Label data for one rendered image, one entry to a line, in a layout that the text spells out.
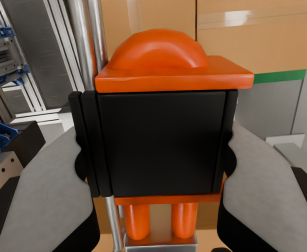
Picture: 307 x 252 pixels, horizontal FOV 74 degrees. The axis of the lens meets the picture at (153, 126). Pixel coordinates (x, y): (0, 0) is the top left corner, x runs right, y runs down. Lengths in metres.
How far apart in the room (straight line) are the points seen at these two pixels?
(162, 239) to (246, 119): 1.51
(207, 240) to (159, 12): 0.68
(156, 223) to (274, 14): 0.81
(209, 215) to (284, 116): 1.41
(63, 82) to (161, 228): 1.13
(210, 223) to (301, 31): 0.75
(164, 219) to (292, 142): 1.78
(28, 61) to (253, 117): 1.50
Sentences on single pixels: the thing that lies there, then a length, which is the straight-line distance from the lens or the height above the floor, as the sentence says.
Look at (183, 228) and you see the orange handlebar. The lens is 0.19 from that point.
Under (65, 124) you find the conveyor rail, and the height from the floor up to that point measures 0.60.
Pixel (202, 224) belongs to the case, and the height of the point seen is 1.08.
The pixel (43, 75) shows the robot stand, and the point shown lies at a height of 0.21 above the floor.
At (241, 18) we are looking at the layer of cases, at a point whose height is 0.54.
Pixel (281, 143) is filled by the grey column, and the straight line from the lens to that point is 1.90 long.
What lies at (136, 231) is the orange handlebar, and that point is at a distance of 0.19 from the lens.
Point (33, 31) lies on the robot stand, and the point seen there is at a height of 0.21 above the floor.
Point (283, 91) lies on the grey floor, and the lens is 1.69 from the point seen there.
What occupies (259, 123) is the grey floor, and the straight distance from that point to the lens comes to 1.72.
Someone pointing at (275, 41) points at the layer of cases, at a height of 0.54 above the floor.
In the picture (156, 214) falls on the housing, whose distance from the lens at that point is 0.21.
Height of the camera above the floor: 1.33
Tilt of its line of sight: 61 degrees down
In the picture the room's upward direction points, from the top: 177 degrees clockwise
